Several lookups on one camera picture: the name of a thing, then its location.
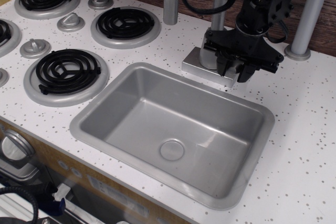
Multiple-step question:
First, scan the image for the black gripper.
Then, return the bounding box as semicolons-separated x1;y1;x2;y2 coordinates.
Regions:
205;20;284;83

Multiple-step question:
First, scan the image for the grey faucet lever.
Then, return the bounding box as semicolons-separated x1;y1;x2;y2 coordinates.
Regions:
227;61;243;77

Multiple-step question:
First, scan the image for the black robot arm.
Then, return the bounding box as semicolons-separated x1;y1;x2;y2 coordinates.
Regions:
205;0;293;82

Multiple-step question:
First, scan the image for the grey toy faucet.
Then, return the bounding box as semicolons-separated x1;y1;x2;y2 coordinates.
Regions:
163;0;238;88

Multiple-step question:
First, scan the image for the grey support pole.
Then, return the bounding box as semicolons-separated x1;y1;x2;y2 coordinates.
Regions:
284;0;324;61

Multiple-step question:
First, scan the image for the grey toy sink basin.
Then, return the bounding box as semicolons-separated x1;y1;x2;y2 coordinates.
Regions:
70;62;275;210

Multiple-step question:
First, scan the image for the back right stove burner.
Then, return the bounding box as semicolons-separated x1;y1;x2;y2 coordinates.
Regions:
90;7;161;49

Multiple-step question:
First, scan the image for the grey stove knob top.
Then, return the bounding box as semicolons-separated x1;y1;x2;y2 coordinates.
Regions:
88;0;113;10

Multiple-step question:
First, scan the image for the grey stove knob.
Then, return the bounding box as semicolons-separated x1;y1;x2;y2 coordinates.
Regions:
20;39;51;59
88;0;113;10
57;13;85;33

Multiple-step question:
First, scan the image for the grey stove knob middle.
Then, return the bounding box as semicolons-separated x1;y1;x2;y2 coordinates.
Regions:
57;13;85;33

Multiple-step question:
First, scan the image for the front right stove burner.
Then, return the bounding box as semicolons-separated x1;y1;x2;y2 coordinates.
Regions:
24;49;109;107

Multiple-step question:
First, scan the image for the grey stove knob lower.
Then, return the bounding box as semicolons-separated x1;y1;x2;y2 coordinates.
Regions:
20;39;51;59

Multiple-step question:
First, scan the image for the back left stove burner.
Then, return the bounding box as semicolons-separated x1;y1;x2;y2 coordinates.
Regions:
14;0;80;20

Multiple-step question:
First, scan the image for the left edge stove burner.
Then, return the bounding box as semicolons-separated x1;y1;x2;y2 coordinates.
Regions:
1;19;22;57

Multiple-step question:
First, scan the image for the grey stove knob edge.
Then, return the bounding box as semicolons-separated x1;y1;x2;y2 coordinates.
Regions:
0;68;9;87

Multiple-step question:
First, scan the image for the grey round oven dial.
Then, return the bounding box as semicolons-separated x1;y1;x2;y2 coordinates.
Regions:
1;129;35;169

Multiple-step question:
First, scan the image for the blue clamp handle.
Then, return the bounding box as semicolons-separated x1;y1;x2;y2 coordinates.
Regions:
49;198;66;216

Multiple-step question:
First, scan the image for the black hose lower left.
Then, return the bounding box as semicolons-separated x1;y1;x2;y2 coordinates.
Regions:
0;185;58;224

